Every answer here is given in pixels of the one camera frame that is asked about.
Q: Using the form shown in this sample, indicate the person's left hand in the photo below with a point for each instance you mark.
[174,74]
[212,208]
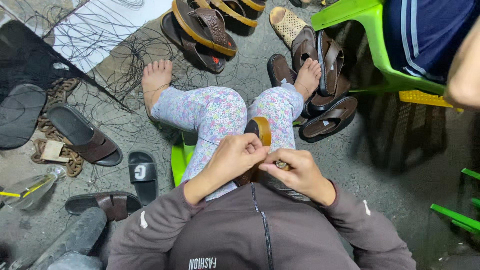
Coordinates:
[234,157]

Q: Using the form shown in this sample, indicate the person's right hand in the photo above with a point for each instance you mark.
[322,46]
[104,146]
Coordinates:
[303,174]

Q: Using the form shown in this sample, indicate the small metal tool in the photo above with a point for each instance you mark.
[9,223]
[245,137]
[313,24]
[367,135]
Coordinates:
[282,165]

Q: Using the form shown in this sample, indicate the brown sandal with tan sole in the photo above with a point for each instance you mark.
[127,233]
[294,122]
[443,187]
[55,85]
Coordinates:
[261,129]

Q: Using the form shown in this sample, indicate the person's floral trousers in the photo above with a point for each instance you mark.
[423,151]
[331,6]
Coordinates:
[215,112]

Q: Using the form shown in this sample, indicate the green plastic stool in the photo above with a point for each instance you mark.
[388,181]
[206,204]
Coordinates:
[180,161]

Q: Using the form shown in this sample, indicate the person's brown zip jacket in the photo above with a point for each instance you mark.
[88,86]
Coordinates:
[258,232]

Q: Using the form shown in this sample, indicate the black slide with white letter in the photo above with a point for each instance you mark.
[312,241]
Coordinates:
[142,176]

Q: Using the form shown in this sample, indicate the person's right foot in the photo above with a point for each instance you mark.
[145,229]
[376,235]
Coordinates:
[308,75]

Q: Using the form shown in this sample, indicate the person's foot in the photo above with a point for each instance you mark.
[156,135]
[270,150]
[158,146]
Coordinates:
[308,75]
[155,78]

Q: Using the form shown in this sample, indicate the dark sandal with red mark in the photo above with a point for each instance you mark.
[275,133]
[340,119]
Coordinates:
[202,56]

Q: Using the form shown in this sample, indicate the person's left foot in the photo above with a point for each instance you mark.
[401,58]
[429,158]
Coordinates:
[155,78]

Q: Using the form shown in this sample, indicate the embossed brown sandal tan sole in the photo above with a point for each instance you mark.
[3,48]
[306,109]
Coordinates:
[208,26]

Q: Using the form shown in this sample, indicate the tangle of black threads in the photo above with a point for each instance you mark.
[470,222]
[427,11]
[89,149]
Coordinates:
[131,60]

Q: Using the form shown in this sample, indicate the yellow plastic crate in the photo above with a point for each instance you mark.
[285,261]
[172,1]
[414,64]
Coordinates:
[423,97]

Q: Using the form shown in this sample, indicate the beige perforated shoe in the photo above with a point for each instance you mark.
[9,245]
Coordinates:
[287,24]

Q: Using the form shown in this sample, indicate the brown sandal yellow sole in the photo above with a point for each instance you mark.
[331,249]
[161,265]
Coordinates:
[232,9]
[255,3]

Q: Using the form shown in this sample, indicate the green plastic chair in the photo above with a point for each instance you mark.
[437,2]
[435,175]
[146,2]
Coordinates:
[375,37]

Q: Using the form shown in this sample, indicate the grey concrete cylinder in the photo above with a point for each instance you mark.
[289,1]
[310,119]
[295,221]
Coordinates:
[75,236]
[75,261]

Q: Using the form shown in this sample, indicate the small cardboard piece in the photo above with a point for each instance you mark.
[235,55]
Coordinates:
[53,150]

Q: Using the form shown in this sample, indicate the white board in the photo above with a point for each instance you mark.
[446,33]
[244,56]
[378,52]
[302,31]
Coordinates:
[101,26]

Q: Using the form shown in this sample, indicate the clear plastic bottle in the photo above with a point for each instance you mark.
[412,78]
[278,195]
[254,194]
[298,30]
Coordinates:
[33,187]

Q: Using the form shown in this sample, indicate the black shoe sole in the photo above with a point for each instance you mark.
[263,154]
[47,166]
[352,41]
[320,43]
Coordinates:
[20,114]

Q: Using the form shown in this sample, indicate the black net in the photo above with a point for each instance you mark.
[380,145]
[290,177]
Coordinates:
[30,56]

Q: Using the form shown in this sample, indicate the green plastic frame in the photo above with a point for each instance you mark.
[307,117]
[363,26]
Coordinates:
[455,215]

